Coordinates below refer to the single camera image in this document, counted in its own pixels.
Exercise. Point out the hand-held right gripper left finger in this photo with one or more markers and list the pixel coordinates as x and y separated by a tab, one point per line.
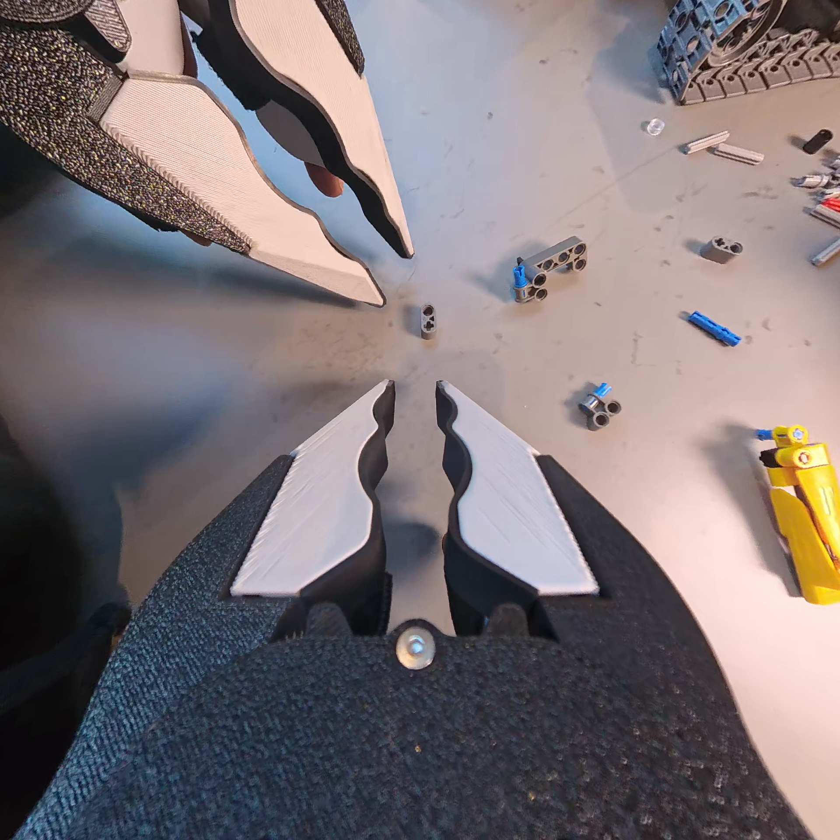
315	518

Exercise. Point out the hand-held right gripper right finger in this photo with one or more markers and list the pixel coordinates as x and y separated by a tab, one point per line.
518	518

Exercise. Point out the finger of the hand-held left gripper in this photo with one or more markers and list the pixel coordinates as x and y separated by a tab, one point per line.
308	59
210	164

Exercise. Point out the grey connector with blue pin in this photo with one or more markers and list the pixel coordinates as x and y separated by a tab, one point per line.
598	408

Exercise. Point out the grey two-hole connector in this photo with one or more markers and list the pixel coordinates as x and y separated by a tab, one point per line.
722	249
428	320

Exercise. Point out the blue axle pin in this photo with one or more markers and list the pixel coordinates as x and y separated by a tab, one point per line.
714	328

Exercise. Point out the grey desk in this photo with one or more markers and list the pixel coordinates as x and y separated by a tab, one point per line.
492	164

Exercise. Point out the person's left hand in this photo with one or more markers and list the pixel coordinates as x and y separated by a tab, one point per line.
326	180

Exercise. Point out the grey bent beam assembly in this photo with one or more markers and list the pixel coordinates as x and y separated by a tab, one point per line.
551	266

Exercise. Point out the clear round stud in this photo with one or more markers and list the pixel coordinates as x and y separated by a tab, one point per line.
655	127

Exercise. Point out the yellow tracked brick bulldozer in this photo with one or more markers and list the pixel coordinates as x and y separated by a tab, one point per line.
741	52

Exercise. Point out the pile of small connector pins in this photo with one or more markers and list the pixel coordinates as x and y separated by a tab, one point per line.
827	197

